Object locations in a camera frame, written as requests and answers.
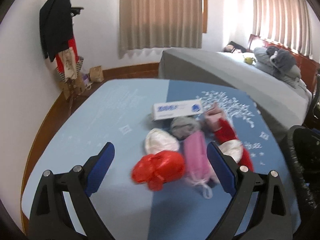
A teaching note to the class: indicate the grey rolled sock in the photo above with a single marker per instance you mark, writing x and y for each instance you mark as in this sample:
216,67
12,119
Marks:
183,126

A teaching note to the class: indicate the pink face mask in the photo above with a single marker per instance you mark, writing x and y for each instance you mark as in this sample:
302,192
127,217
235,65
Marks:
199,170

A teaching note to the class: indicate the grey pillow stack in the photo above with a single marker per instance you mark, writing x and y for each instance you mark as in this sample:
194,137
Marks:
293,78

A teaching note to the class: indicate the purple item on floor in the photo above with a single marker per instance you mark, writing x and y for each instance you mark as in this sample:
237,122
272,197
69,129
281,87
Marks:
87,82

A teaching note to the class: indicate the yellow plush toy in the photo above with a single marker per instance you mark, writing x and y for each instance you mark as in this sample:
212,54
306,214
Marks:
249,60

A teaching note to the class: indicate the brown paper bag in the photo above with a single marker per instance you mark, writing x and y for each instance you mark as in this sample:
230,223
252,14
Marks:
96,74

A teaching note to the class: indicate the black chair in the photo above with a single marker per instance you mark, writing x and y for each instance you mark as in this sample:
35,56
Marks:
312,118

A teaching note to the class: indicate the black bag on nightstand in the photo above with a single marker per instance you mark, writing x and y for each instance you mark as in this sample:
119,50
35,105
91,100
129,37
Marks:
233,47

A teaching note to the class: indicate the pink sock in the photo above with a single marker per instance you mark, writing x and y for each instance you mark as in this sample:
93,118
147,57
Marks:
212,117

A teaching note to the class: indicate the red plastic bag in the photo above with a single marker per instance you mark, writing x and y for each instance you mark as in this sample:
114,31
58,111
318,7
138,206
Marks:
157,169

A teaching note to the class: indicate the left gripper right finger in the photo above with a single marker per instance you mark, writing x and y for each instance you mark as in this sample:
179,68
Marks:
258,208

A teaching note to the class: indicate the beige tote bag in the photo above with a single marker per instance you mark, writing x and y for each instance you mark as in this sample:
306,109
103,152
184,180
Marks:
68,60

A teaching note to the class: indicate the dark grey folded blanket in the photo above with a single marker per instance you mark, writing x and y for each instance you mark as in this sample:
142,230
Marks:
281,60

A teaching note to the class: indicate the grey sheeted bed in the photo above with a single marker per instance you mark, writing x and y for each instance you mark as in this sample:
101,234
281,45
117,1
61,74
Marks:
281,105

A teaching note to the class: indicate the white blue medicine box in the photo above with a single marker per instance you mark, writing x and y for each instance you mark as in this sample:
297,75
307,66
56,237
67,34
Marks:
170,110

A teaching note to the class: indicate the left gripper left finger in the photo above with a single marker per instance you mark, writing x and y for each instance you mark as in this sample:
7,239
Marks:
49,217

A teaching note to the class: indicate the wooden coat rack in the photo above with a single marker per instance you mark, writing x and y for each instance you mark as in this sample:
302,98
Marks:
73,88

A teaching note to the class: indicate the beige right curtain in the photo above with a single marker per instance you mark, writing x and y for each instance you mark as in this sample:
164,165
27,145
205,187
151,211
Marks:
286,22

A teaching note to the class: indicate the beige curtain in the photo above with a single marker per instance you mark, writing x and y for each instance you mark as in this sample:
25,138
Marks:
286,22
148,24

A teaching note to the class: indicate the red wooden headboard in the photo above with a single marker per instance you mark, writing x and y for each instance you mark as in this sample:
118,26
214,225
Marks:
308,67

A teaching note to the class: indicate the red sock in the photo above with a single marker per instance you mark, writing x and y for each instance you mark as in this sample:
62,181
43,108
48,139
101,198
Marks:
231,145

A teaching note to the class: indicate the striped basket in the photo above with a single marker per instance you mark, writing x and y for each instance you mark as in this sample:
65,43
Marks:
79,64

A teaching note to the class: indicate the beige left curtain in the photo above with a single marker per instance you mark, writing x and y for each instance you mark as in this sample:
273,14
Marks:
148,24

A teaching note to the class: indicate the red hanging bag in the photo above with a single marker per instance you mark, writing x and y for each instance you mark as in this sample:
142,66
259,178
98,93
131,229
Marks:
71,43

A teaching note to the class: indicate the blue tree-pattern tablecloth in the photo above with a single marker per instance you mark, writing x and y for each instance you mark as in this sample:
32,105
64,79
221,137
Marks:
120,112

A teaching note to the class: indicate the black trash bin bag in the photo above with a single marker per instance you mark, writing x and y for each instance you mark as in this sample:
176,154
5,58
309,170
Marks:
300,148

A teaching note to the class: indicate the black hanging coat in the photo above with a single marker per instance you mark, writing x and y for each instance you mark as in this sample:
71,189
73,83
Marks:
56,27

